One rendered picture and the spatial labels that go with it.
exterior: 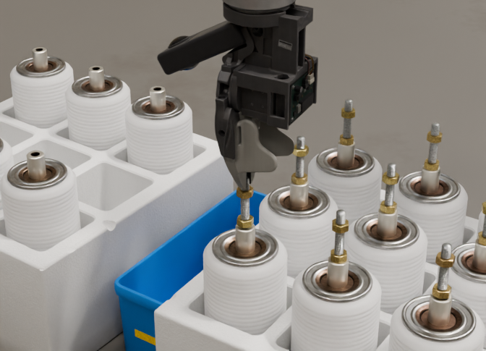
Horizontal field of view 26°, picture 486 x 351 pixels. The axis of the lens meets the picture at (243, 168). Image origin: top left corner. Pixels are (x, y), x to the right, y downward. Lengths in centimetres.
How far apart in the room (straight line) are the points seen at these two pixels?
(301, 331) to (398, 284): 14
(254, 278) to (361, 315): 13
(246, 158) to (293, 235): 18
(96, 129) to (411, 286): 56
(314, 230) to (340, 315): 17
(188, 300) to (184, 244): 25
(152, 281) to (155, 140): 20
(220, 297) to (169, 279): 29
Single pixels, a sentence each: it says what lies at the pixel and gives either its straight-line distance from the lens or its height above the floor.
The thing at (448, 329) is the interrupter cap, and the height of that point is 25.
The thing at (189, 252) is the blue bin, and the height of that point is 8.
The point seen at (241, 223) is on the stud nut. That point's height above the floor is 29.
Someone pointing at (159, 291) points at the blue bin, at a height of 6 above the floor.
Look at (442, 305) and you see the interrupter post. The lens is 108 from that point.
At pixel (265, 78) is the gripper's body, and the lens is 104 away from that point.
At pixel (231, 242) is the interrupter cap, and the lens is 120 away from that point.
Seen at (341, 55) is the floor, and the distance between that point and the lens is 231.
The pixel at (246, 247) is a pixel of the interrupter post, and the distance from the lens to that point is 118.
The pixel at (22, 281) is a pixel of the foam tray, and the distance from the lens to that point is 135.
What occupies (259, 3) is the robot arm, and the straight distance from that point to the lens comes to 101.
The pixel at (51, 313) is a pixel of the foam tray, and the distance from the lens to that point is 135.
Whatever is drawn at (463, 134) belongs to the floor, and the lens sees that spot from 201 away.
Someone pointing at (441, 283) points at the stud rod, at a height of 30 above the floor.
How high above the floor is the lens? 92
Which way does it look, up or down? 30 degrees down
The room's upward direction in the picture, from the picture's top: straight up
